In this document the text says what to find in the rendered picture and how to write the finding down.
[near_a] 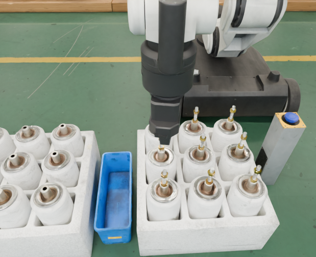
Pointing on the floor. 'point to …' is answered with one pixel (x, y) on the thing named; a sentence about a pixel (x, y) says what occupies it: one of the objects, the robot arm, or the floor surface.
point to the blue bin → (115, 198)
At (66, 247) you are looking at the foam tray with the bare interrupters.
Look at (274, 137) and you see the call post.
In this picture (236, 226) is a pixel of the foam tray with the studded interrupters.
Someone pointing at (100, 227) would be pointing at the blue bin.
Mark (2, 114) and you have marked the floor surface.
